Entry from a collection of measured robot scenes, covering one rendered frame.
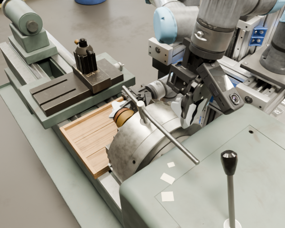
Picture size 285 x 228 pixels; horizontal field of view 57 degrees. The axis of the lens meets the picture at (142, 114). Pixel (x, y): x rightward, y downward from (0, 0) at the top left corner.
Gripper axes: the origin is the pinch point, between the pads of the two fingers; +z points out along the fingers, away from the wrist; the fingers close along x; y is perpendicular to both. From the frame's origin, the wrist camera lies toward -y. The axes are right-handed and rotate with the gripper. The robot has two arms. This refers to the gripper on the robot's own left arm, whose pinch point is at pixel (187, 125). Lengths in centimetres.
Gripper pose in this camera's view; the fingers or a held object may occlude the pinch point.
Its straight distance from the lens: 65.1
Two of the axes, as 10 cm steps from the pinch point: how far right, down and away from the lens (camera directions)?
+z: -1.7, 7.7, 6.2
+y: -6.2, -5.7, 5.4
